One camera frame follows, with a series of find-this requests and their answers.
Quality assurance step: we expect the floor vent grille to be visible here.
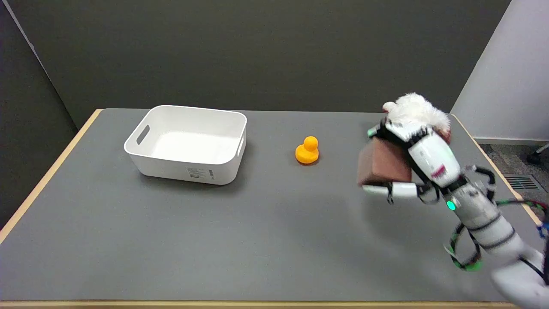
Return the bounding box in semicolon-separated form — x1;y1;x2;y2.
504;174;542;191

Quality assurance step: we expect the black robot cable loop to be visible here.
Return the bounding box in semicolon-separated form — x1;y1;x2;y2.
448;165;549;284

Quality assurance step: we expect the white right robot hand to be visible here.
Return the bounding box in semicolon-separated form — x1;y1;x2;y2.
362;119;468;205

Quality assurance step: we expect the white plush toy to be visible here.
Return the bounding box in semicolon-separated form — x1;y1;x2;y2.
382;92;452;144

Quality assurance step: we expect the orange rubber duck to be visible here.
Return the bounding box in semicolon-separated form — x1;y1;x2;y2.
295;136;320;165

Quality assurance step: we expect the white plastic storage box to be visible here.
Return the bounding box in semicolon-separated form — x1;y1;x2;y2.
124;105;248;186

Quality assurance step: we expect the brown wooden cube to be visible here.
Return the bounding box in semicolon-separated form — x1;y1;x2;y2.
357;137;413;186

